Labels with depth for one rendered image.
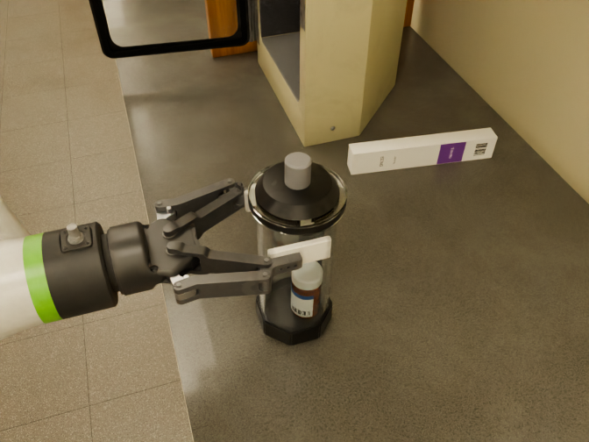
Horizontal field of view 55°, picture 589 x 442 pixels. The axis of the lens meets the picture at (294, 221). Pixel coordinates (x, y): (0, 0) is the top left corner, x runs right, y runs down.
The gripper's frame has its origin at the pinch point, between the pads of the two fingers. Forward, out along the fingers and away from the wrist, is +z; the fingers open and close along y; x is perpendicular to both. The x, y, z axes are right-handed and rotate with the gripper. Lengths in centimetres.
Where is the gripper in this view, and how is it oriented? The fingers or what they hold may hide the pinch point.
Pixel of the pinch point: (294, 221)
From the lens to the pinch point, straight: 64.4
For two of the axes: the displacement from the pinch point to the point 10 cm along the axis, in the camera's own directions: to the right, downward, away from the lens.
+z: 9.5, -2.2, 2.3
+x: -0.1, 7.0, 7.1
